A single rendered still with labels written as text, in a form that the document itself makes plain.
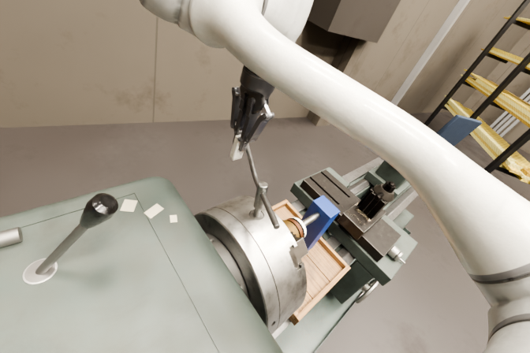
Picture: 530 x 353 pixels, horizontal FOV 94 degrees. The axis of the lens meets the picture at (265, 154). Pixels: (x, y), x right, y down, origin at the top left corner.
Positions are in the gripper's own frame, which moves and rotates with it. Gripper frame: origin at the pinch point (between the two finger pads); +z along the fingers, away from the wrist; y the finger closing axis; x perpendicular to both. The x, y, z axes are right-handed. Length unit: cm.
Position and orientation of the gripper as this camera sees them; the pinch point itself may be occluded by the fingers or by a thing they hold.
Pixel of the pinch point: (238, 146)
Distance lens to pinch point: 62.8
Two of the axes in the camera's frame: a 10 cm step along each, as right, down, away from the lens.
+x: -7.2, 2.2, -6.6
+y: -6.3, -6.1, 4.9
